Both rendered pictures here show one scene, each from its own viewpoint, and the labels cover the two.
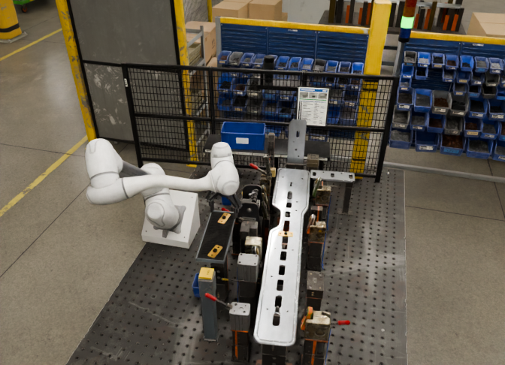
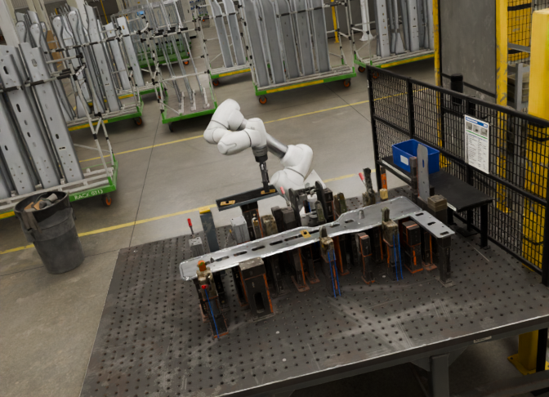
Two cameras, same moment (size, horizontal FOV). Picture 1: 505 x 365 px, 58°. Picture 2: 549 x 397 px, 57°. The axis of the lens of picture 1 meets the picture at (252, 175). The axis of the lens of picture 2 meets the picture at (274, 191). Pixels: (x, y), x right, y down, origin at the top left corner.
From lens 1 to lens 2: 2.65 m
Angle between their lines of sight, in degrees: 61
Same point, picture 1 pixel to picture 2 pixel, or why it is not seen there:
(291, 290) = (238, 259)
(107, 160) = (220, 113)
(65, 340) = not seen: hidden behind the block
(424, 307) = not seen: outside the picture
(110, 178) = (212, 125)
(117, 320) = not seen: hidden behind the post
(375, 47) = (535, 76)
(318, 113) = (481, 154)
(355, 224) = (430, 295)
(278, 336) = (186, 270)
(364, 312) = (298, 341)
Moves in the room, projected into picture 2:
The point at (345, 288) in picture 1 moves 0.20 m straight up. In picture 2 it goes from (321, 319) to (315, 287)
